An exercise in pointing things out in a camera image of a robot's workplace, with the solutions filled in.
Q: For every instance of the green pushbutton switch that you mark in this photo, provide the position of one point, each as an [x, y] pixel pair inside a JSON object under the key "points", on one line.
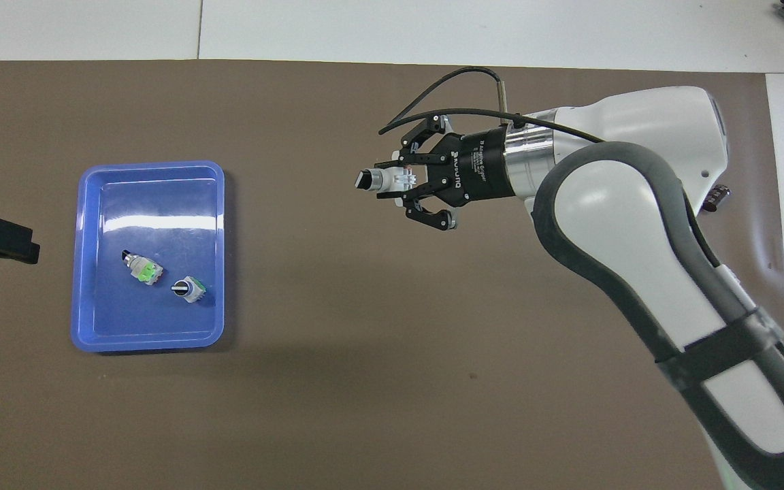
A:
{"points": [[143, 269]]}

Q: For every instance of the white orange selector switch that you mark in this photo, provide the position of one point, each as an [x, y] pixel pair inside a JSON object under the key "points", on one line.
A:
{"points": [[385, 180]]}

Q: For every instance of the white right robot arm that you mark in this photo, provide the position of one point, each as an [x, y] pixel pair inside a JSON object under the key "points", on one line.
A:
{"points": [[637, 224]]}

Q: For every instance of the brown table mat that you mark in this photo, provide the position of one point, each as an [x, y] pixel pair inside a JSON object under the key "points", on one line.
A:
{"points": [[365, 340]]}

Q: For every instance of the black knob selector switch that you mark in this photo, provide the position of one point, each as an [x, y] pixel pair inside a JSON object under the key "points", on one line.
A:
{"points": [[189, 290]]}

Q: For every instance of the blue plastic tray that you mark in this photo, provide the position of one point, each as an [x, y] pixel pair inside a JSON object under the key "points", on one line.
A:
{"points": [[154, 320]]}

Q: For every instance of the small dark cylindrical component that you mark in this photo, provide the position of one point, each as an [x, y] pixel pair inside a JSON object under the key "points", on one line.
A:
{"points": [[720, 196]]}

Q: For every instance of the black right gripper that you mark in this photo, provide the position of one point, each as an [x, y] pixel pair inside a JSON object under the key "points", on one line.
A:
{"points": [[480, 167]]}

